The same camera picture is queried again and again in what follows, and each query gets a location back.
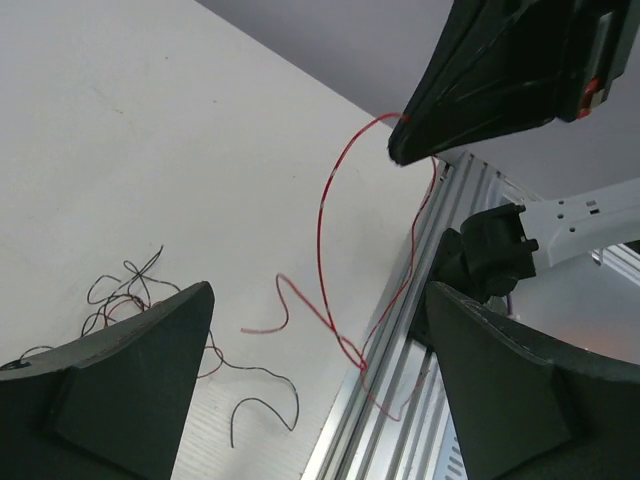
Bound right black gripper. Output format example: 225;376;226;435
388;1;639;166

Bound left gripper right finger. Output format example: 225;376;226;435
424;282;639;479

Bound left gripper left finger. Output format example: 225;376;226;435
1;281;214;479

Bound red black wires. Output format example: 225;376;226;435
0;244;301;449

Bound red wire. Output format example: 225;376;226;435
241;112;440;422

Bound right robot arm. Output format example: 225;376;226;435
388;1;639;303

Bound aluminium rail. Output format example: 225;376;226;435
303;153;639;479

